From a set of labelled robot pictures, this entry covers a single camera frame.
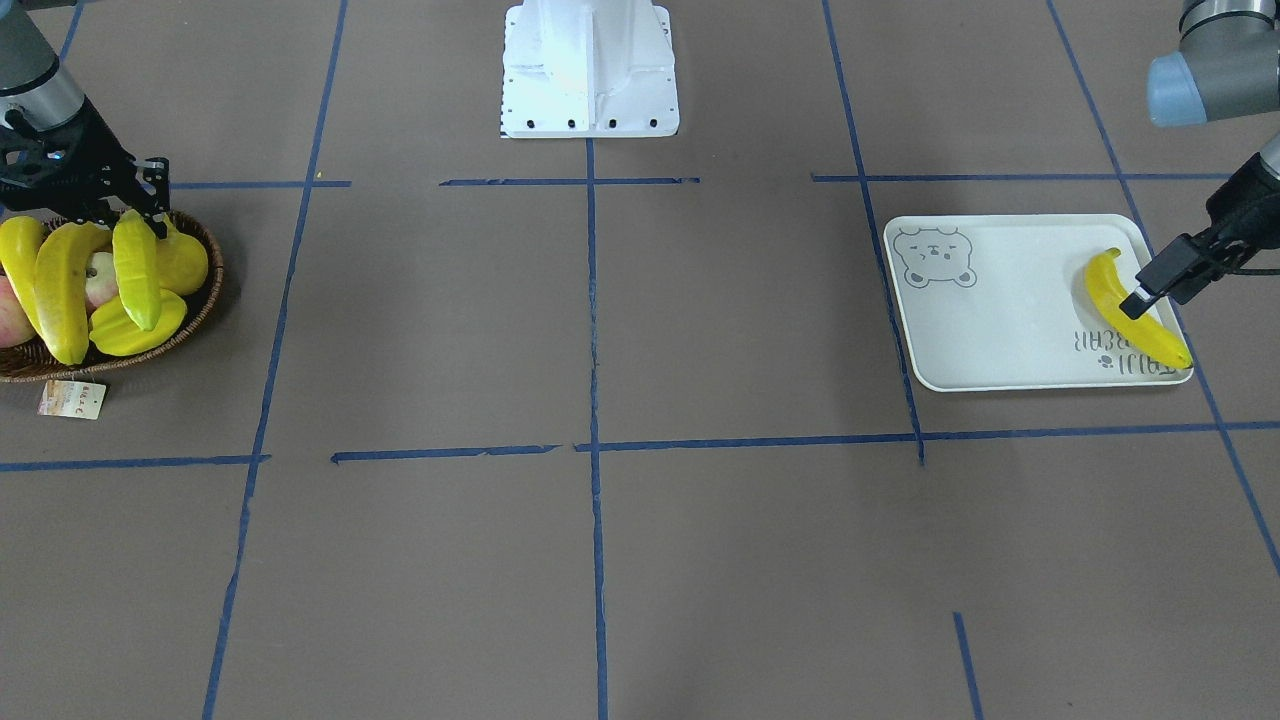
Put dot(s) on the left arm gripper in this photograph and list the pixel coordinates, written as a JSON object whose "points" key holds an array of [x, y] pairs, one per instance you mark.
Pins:
{"points": [[1243, 196]]}

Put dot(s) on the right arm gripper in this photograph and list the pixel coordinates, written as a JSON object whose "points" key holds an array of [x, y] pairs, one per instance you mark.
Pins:
{"points": [[88, 148]]}

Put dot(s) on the worn yellow banana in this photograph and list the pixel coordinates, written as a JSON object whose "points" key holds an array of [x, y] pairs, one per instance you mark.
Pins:
{"points": [[60, 281]]}

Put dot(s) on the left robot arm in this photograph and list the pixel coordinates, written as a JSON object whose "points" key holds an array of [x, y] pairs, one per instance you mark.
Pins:
{"points": [[883, 93]]}

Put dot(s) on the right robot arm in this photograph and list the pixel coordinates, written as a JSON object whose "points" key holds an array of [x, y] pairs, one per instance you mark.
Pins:
{"points": [[34, 80]]}

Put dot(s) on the brown wicker basket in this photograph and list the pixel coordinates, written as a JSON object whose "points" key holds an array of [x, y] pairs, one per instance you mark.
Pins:
{"points": [[31, 362]]}

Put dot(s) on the yellow lemon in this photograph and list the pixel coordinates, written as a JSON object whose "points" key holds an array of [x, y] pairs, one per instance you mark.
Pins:
{"points": [[182, 262]]}

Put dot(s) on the small yellow banana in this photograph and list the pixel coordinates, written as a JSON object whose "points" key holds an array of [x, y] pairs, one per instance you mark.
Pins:
{"points": [[21, 239]]}

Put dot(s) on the yellow starfruit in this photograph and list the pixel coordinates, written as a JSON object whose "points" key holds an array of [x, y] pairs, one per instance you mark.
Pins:
{"points": [[114, 333]]}

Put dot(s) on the white bear tray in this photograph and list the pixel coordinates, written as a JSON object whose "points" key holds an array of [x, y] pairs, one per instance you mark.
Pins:
{"points": [[995, 302]]}

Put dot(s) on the red apple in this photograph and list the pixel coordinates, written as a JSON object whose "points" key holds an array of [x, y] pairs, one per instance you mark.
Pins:
{"points": [[15, 328]]}

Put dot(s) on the paper price tag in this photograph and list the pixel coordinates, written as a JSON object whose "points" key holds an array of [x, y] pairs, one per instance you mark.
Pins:
{"points": [[72, 399]]}

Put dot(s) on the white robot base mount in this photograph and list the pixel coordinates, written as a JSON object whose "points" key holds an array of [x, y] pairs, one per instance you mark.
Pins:
{"points": [[588, 69]]}

